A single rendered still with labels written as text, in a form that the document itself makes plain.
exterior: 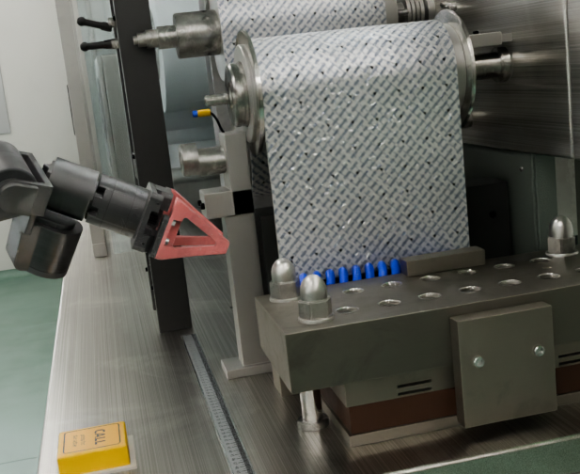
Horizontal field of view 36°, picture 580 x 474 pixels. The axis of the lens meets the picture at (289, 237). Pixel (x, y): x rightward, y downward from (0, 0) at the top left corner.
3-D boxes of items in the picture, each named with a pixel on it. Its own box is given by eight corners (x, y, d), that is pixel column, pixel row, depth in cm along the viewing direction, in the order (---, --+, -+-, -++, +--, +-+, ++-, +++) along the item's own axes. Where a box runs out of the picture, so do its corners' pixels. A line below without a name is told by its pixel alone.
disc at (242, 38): (243, 151, 115) (229, 33, 112) (247, 150, 115) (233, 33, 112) (265, 160, 100) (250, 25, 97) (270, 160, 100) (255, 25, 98)
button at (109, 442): (61, 452, 95) (58, 431, 95) (128, 440, 97) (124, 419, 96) (59, 481, 89) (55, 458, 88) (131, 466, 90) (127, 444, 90)
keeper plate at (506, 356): (457, 421, 90) (448, 316, 88) (547, 403, 92) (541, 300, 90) (467, 431, 88) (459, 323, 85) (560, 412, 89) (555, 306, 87)
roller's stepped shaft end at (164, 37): (134, 52, 128) (131, 29, 128) (176, 48, 129) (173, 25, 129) (135, 51, 125) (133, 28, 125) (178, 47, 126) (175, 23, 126)
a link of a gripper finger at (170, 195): (215, 275, 99) (135, 247, 97) (209, 261, 106) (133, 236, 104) (237, 217, 99) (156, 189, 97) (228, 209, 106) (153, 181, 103)
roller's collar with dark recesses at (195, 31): (177, 59, 131) (170, 15, 130) (216, 55, 132) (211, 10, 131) (180, 58, 125) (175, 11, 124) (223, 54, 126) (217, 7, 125)
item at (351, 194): (282, 291, 105) (264, 134, 101) (469, 260, 109) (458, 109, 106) (283, 292, 104) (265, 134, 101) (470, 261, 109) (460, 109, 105)
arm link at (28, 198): (2, 181, 87) (-19, 143, 93) (-31, 280, 91) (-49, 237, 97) (113, 199, 94) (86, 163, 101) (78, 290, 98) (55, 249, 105)
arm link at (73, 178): (42, 164, 92) (51, 146, 98) (23, 221, 95) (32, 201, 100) (106, 186, 94) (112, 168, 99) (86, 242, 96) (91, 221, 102)
